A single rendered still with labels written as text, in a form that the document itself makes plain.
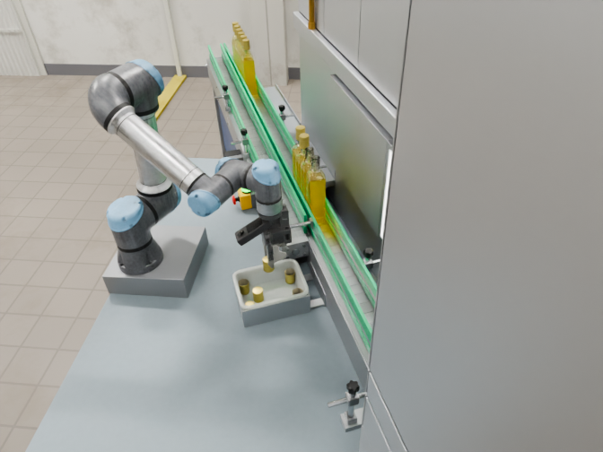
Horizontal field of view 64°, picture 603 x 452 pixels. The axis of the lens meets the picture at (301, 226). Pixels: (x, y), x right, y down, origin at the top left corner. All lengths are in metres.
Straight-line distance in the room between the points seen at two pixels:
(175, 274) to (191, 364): 0.31
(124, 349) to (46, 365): 1.13
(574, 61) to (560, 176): 0.06
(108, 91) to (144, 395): 0.84
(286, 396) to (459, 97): 1.18
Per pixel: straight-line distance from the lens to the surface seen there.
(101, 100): 1.39
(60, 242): 3.38
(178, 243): 1.79
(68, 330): 2.82
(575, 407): 0.34
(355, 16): 1.54
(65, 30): 5.64
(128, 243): 1.65
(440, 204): 0.40
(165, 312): 1.68
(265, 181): 1.31
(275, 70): 4.88
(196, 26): 5.09
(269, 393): 1.44
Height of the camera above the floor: 1.98
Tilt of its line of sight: 40 degrees down
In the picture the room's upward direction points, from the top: 2 degrees counter-clockwise
